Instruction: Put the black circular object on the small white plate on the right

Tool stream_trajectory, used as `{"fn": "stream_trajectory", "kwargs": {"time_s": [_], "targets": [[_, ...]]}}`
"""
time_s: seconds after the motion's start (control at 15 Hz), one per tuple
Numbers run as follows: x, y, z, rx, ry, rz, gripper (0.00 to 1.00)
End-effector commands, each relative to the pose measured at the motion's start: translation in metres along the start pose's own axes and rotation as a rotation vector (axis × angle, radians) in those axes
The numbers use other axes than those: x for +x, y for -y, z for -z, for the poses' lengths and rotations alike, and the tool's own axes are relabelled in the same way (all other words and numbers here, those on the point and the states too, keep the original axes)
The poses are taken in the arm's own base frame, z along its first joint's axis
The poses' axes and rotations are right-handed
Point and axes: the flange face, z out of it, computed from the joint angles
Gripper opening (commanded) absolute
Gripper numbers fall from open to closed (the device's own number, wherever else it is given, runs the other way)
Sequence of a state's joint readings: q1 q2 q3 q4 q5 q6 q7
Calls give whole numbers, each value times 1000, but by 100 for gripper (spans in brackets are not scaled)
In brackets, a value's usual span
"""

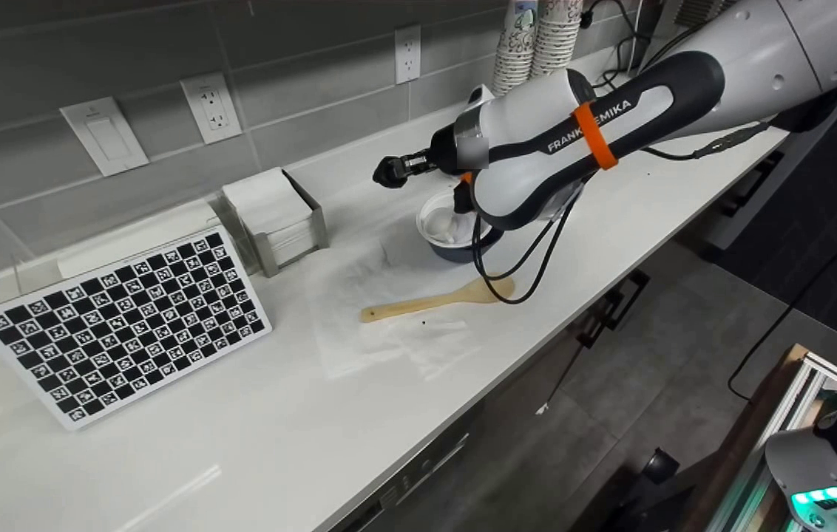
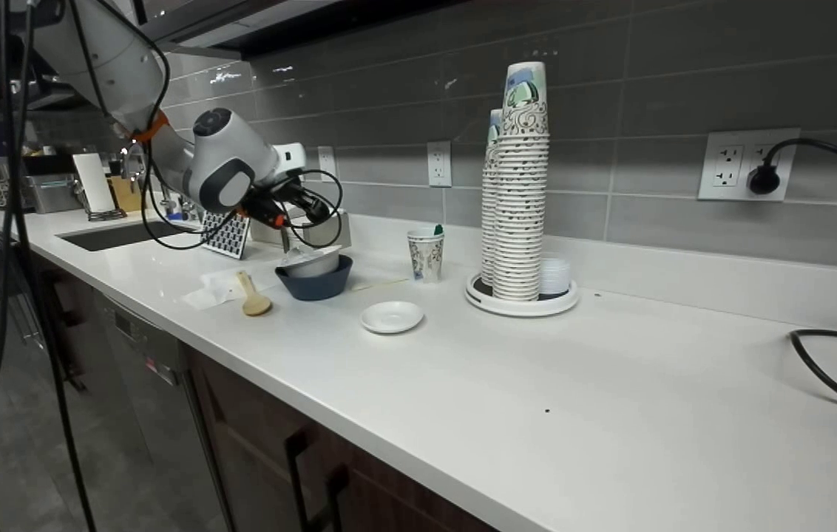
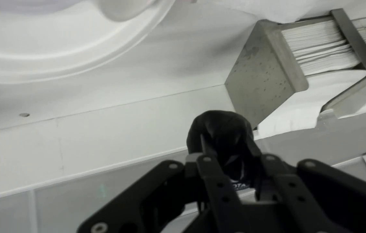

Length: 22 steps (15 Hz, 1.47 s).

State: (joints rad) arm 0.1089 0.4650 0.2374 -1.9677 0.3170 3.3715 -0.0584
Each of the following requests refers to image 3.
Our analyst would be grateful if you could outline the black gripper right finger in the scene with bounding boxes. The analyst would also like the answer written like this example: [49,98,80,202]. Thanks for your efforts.
[243,136,366,233]

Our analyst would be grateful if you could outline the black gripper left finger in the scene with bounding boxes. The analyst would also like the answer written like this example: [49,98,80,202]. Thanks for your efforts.
[76,133,252,233]

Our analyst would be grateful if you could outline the black circular object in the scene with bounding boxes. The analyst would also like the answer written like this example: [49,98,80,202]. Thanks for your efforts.
[185,108,257,183]

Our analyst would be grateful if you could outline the metal napkin holder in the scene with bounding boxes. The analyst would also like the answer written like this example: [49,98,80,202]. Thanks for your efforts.
[224,7,366,129]

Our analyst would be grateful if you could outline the white bowl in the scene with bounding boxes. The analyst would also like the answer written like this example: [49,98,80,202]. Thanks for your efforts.
[0,0,177,85]

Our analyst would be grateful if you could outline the white plastic container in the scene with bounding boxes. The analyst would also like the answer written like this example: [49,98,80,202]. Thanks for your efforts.
[94,0,159,23]

